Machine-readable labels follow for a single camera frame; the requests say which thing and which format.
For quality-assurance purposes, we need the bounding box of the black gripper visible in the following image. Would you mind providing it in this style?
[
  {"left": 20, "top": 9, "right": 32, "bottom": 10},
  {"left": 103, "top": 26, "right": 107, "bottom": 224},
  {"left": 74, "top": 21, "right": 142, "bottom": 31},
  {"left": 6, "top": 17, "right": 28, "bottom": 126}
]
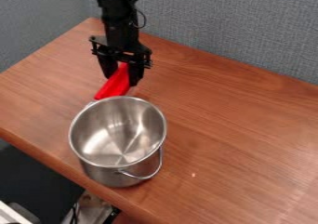
[{"left": 90, "top": 17, "right": 151, "bottom": 86}]

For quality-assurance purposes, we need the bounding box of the red plastic block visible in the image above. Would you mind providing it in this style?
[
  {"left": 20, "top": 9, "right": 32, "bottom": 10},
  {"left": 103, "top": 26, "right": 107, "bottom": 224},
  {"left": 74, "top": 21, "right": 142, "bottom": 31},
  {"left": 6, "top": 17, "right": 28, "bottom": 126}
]
[{"left": 95, "top": 63, "right": 131, "bottom": 100}]

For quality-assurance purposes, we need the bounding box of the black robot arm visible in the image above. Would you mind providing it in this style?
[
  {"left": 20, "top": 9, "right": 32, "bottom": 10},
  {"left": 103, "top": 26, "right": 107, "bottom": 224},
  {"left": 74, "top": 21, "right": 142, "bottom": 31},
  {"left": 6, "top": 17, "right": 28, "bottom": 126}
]
[{"left": 90, "top": 0, "right": 151, "bottom": 86}]

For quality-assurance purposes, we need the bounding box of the stainless steel pot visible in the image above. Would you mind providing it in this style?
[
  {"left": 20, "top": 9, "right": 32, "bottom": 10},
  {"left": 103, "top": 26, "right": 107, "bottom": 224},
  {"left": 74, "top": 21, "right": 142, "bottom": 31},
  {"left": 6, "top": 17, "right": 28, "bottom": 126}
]
[{"left": 68, "top": 96, "right": 167, "bottom": 188}]

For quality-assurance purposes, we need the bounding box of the white object at corner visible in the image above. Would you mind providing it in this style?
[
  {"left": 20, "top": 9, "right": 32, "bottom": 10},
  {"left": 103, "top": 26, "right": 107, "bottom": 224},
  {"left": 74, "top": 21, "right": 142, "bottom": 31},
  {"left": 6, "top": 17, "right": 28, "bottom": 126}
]
[{"left": 0, "top": 201, "right": 32, "bottom": 224}]

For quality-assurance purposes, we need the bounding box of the metal pot bail handle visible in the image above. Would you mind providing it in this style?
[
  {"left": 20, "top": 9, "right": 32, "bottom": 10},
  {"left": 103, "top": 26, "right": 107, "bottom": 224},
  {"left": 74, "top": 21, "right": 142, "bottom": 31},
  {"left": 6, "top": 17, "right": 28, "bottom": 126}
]
[{"left": 118, "top": 148, "right": 163, "bottom": 181}]

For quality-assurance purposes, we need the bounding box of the grey table leg bracket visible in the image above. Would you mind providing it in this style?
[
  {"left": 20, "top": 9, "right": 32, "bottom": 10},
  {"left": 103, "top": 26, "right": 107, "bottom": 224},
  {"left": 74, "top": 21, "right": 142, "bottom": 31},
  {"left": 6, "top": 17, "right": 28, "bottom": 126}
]
[{"left": 62, "top": 191, "right": 120, "bottom": 224}]

